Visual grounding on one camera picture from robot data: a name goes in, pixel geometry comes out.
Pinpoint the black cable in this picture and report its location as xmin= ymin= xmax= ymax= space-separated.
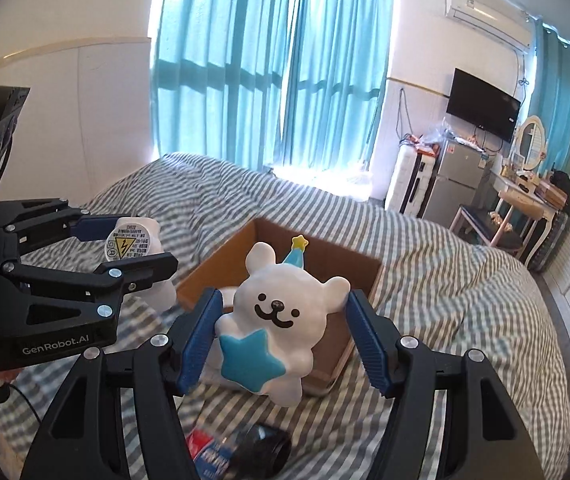
xmin=9 ymin=389 xmax=48 ymax=418

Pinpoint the dark plastic bottle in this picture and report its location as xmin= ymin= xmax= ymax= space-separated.
xmin=187 ymin=424 xmax=294 ymax=480

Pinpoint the cardboard box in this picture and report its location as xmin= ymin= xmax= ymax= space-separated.
xmin=176 ymin=217 xmax=384 ymax=400

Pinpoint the dark cushioned chair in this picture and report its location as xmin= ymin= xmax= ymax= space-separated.
xmin=449 ymin=204 xmax=524 ymax=261

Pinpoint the white suitcase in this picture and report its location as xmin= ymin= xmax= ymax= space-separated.
xmin=385 ymin=145 xmax=438 ymax=218

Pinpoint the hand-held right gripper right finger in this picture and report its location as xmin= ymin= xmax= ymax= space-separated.
xmin=346 ymin=289 xmax=546 ymax=480

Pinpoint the white toy with round label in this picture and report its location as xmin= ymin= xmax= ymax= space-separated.
xmin=100 ymin=214 xmax=178 ymax=307

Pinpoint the silver fridge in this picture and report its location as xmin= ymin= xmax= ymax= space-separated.
xmin=422 ymin=139 xmax=492 ymax=233

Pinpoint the black television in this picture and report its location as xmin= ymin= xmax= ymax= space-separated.
xmin=446 ymin=67 xmax=522 ymax=143

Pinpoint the black bag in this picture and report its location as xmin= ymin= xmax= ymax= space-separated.
xmin=550 ymin=171 xmax=570 ymax=216

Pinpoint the teal curtain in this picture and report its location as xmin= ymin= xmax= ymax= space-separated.
xmin=152 ymin=0 xmax=310 ymax=168
xmin=277 ymin=0 xmax=396 ymax=173
xmin=532 ymin=20 xmax=570 ymax=211

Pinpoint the clear plastic bag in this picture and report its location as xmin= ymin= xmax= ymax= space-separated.
xmin=422 ymin=119 xmax=466 ymax=145

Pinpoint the wooden box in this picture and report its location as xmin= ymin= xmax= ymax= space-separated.
xmin=535 ymin=180 xmax=562 ymax=207

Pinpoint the oval vanity mirror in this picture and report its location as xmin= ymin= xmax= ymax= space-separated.
xmin=512 ymin=116 xmax=548 ymax=172

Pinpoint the white dressing table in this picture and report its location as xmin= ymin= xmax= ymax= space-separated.
xmin=492 ymin=172 xmax=560 ymax=270

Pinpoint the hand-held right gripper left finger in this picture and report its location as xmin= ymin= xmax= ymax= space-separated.
xmin=24 ymin=287 xmax=226 ymax=480

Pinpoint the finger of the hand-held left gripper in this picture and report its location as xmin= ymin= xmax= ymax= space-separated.
xmin=0 ymin=199 xmax=126 ymax=262
xmin=0 ymin=251 xmax=180 ymax=320

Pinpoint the striped grey white bed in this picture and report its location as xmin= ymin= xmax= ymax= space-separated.
xmin=15 ymin=152 xmax=570 ymax=480

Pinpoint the white bear toy blue star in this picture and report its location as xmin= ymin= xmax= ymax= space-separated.
xmin=213 ymin=234 xmax=352 ymax=406

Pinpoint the white air conditioner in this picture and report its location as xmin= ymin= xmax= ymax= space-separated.
xmin=444 ymin=0 xmax=534 ymax=51

